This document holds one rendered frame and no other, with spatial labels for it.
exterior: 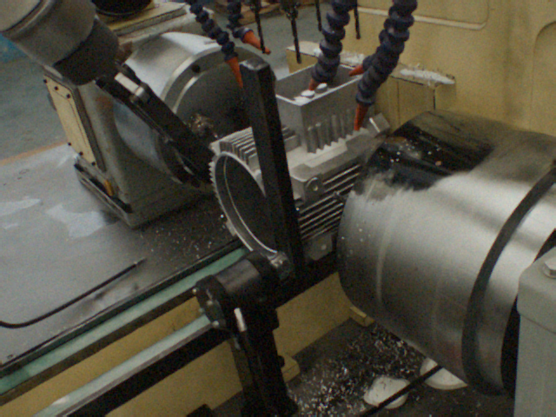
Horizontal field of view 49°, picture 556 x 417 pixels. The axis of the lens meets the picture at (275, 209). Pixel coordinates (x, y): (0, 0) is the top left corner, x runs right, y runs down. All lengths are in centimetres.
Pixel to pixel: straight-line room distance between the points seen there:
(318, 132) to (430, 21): 24
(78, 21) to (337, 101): 32
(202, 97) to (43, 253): 51
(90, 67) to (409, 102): 38
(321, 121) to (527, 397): 43
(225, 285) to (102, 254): 60
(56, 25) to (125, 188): 60
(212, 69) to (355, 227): 46
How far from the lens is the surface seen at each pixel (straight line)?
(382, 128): 82
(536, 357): 48
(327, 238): 79
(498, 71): 85
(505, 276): 52
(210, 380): 82
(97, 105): 116
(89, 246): 127
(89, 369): 86
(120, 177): 121
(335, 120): 79
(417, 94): 78
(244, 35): 89
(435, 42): 91
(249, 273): 66
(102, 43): 70
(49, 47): 68
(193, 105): 97
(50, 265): 126
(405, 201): 57
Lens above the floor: 144
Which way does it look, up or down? 32 degrees down
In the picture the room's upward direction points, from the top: 11 degrees counter-clockwise
